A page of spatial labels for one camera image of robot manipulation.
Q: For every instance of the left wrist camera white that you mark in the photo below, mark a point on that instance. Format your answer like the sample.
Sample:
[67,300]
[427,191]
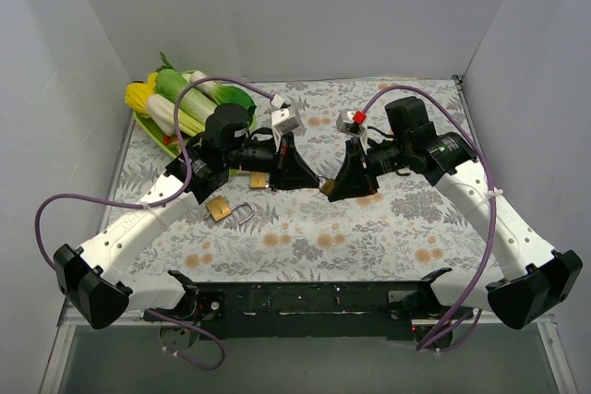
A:
[285,118]

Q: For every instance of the right wrist camera grey red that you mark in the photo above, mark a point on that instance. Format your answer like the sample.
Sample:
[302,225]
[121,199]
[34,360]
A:
[345,124]

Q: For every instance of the bok choy dark green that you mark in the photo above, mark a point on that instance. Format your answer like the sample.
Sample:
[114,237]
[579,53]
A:
[206,96]

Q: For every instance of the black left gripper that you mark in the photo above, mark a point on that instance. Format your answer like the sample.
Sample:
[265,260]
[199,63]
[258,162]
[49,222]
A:
[282,161]

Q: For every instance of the long shackle brass padlock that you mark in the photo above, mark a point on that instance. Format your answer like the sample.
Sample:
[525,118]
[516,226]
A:
[255,180]

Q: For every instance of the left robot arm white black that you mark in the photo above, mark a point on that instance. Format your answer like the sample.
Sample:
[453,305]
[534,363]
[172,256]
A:
[94,276]

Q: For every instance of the small brass padlock open shackle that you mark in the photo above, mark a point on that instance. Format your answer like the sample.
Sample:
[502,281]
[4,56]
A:
[219,210]

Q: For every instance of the napa cabbage green white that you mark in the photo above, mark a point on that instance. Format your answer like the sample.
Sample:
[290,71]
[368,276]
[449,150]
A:
[171,83]

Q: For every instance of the green plastic tray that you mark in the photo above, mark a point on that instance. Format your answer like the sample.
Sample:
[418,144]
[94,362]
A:
[170,144]

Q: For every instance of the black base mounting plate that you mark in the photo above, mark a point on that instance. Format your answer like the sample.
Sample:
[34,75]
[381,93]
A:
[317,309]

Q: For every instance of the celery stalk bunch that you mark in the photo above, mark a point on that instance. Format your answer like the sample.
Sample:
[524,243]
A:
[162,112]

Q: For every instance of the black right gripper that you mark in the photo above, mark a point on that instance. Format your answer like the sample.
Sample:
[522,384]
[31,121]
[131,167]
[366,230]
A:
[363,166]

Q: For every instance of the floral patterned table mat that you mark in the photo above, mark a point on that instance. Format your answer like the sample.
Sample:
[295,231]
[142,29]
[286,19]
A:
[291,231]

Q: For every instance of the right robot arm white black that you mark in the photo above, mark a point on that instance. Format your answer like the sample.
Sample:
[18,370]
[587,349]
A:
[535,275]

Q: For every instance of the yellow corn leafy vegetable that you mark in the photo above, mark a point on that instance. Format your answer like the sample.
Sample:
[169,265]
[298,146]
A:
[137,94]

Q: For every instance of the large brass padlock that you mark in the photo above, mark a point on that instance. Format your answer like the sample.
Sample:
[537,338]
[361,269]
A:
[326,185]

